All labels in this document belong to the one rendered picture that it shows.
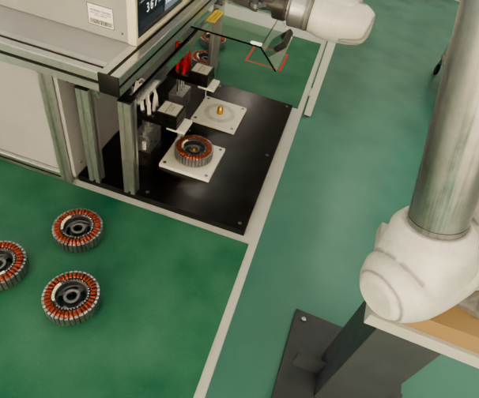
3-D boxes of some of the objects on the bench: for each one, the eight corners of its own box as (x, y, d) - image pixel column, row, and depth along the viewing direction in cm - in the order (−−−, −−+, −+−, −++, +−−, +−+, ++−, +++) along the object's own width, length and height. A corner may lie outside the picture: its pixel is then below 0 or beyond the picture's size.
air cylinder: (190, 99, 138) (191, 86, 134) (182, 110, 133) (182, 96, 129) (176, 95, 138) (177, 81, 134) (167, 107, 133) (168, 92, 129)
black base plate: (291, 110, 147) (292, 105, 146) (243, 236, 103) (244, 230, 102) (173, 73, 152) (174, 69, 150) (79, 180, 108) (78, 174, 106)
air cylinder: (160, 139, 121) (161, 125, 117) (150, 153, 116) (149, 139, 112) (145, 134, 122) (145, 119, 118) (133, 148, 116) (133, 133, 112)
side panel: (77, 177, 108) (57, 69, 85) (71, 184, 106) (48, 76, 83) (-14, 146, 111) (-58, 33, 88) (-21, 152, 109) (-69, 39, 86)
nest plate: (246, 110, 139) (247, 107, 138) (233, 134, 128) (234, 131, 127) (205, 98, 140) (206, 95, 139) (190, 121, 130) (190, 118, 129)
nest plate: (224, 151, 122) (225, 148, 121) (208, 182, 112) (209, 179, 111) (179, 137, 123) (179, 133, 122) (158, 166, 113) (159, 163, 112)
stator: (217, 150, 120) (219, 140, 117) (205, 173, 112) (205, 163, 110) (182, 139, 121) (183, 129, 118) (167, 161, 113) (167, 151, 110)
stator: (228, 50, 171) (229, 42, 168) (204, 50, 167) (205, 43, 164) (220, 38, 178) (220, 29, 175) (196, 38, 174) (196, 30, 171)
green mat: (248, 244, 102) (248, 244, 102) (139, 546, 60) (139, 546, 60) (-73, 135, 110) (-73, 134, 110) (-365, 332, 68) (-367, 332, 68)
